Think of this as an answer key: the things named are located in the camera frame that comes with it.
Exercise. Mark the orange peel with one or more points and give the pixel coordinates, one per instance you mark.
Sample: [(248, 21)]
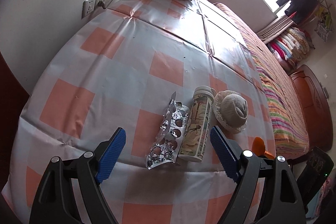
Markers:
[(259, 149)]

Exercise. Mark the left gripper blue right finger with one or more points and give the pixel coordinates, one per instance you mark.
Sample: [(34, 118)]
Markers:
[(229, 153)]

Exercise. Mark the silver blister pack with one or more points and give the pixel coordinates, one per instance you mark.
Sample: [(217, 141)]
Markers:
[(169, 139)]

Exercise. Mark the wall power socket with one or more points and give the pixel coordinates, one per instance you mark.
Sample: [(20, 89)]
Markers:
[(90, 5)]

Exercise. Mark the striped bed cover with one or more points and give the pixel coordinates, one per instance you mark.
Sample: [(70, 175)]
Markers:
[(285, 111)]

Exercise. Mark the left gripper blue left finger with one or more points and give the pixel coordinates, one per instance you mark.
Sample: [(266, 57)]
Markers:
[(108, 152)]

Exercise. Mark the printed cylindrical bottle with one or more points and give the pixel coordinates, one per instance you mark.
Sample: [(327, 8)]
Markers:
[(197, 129)]

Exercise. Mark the wooden headboard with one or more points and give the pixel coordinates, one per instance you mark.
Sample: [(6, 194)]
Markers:
[(315, 108)]

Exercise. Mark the pink window curtain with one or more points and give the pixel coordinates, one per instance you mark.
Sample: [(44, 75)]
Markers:
[(275, 28)]

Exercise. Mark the stack of folded quilts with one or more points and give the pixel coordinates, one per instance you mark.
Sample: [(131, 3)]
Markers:
[(291, 47)]

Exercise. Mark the checkered plastic tablecloth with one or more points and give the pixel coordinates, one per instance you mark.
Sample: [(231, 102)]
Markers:
[(120, 70)]

